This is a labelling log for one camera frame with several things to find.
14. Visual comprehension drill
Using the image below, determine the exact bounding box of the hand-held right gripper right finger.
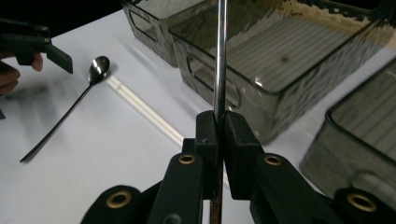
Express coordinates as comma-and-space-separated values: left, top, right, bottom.
222, 110, 266, 201

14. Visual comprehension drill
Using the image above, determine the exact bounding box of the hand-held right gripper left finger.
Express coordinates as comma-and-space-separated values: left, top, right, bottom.
182, 110, 224, 201

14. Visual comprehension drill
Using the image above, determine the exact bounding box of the metal spoon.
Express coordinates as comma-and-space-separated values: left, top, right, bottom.
20, 55, 111, 163

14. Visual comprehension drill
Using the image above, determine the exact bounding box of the white chopstick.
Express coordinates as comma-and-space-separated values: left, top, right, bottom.
106, 78, 232, 191
106, 75, 232, 189

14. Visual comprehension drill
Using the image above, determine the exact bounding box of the metal chopstick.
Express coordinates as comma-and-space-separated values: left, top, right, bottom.
209, 0, 229, 224

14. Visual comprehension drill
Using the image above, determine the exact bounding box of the transparent grey plastic bin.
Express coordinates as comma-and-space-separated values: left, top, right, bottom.
169, 0, 396, 145
299, 57, 396, 211
120, 0, 219, 68

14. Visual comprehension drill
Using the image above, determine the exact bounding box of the white table sheet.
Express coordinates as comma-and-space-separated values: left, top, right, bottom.
0, 8, 396, 224

